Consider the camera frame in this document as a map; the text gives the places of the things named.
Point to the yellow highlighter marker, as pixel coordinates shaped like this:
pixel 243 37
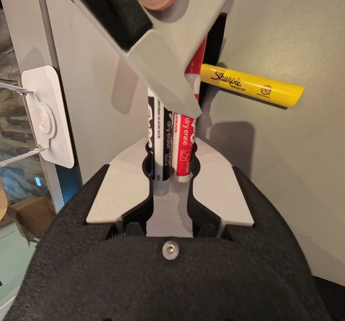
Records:
pixel 253 84

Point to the black dry erase marker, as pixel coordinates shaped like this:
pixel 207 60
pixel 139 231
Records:
pixel 161 159

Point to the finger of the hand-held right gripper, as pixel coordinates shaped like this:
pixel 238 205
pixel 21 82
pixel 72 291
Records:
pixel 161 70
pixel 202 8

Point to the brown cardboard box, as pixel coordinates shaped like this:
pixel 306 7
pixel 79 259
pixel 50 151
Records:
pixel 32 215

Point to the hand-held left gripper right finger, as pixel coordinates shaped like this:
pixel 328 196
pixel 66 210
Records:
pixel 221 191

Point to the white sign holder base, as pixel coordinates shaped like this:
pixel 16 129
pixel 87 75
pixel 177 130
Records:
pixel 54 97

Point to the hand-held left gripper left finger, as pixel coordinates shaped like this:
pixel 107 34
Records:
pixel 118 191

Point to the clear acrylic sign holder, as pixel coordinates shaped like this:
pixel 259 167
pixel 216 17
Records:
pixel 23 92

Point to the red dry erase marker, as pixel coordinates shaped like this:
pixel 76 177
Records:
pixel 184 148

